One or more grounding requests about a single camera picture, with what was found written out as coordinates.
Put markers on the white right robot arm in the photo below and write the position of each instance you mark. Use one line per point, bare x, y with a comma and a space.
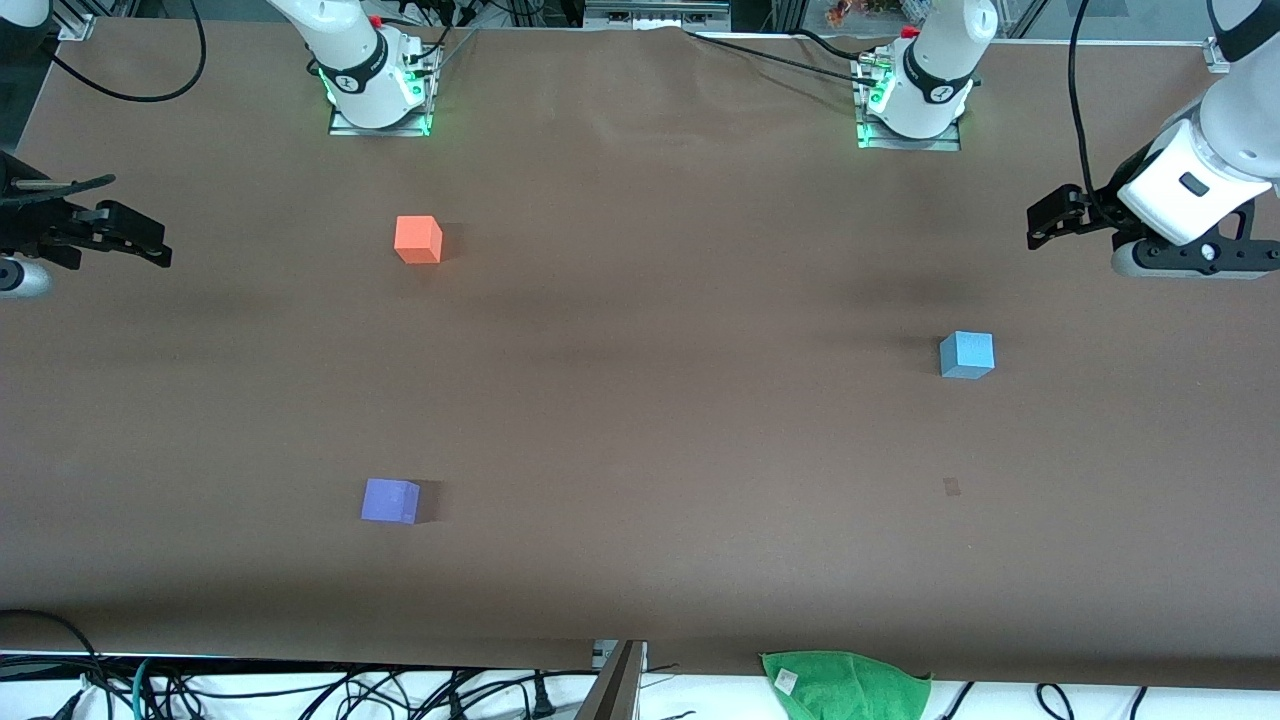
350, 50

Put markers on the grey metal post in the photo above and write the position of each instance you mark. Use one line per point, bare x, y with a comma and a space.
615, 690

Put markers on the grey metal box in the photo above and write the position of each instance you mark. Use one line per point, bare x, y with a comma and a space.
655, 15

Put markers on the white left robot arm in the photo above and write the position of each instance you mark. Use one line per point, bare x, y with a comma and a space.
935, 60

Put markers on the aluminium frame profile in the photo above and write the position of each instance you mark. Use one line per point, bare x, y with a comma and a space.
75, 20
1217, 55

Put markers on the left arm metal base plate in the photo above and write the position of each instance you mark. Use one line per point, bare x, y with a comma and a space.
868, 138

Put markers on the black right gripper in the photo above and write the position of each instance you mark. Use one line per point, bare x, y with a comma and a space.
30, 222

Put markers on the green cloth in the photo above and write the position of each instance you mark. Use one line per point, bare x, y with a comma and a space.
840, 685

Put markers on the orange cube block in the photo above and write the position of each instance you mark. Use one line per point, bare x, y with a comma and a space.
418, 240

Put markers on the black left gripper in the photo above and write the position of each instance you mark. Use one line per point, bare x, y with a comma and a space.
1098, 213

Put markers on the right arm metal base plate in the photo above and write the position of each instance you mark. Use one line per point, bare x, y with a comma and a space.
428, 95

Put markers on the blue cube block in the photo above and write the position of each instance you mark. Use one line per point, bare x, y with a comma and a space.
966, 355

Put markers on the black power plug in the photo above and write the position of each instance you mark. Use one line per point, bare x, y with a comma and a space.
542, 697

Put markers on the purple cube block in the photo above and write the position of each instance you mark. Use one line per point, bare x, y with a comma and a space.
390, 500

